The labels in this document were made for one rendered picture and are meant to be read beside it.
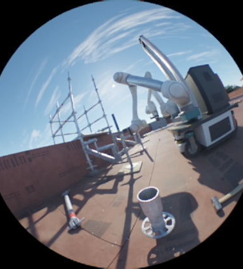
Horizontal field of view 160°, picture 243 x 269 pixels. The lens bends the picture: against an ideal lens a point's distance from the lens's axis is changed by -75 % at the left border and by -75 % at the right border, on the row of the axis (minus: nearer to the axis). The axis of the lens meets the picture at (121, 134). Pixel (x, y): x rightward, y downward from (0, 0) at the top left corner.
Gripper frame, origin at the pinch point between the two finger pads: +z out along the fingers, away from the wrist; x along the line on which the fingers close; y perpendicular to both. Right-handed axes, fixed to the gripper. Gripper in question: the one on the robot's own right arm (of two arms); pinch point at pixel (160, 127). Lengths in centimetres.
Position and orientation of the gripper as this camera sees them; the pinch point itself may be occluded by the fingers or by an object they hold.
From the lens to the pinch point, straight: 120.3
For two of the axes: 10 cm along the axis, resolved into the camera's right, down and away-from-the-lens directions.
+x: 3.7, -0.9, 9.2
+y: 8.6, -3.4, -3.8
